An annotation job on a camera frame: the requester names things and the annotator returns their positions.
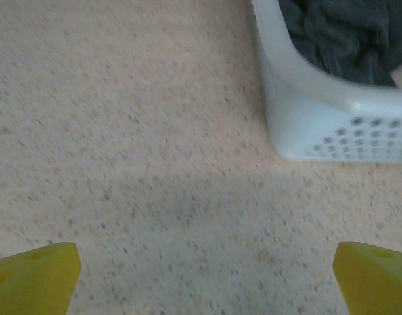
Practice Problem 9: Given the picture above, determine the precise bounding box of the white perforated plastic basket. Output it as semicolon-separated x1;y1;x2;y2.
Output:
250;0;402;163

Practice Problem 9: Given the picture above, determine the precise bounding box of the dark grey t-shirt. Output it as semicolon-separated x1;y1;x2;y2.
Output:
278;0;402;89

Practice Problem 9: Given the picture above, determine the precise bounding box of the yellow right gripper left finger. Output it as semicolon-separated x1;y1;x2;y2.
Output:
0;241;81;315

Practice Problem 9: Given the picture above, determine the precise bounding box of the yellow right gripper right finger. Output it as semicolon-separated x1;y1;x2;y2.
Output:
333;241;402;315

